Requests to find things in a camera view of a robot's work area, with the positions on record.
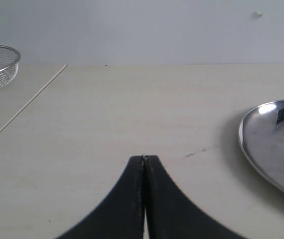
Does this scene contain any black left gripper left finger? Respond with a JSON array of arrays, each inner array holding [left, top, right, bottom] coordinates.
[[59, 156, 144, 239]]

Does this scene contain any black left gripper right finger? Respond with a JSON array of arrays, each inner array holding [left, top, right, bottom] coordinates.
[[144, 155, 241, 239]]

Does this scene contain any round stainless steel plate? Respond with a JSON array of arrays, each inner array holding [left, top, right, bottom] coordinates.
[[238, 99, 284, 193]]

